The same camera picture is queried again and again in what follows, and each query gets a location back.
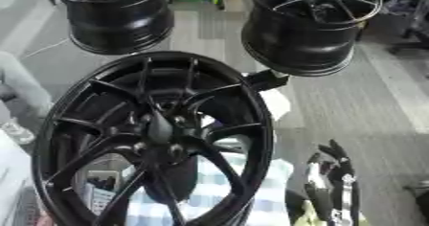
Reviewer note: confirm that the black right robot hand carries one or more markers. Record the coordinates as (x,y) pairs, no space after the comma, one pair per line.
(335,161)

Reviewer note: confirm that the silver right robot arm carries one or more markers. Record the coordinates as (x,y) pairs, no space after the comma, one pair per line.
(335,210)

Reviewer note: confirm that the black wheel rim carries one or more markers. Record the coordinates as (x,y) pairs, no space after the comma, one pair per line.
(301,38)
(120,19)

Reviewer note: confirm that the black spoked wheel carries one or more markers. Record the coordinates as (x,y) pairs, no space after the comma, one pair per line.
(100,115)

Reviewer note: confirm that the black office chair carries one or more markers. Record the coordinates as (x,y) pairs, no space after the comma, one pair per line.
(416,22)

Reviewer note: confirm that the person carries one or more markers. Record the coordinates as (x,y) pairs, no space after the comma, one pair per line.
(22,86)

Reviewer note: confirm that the black wheel stand bracket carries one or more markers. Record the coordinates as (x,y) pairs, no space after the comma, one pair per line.
(267,79)

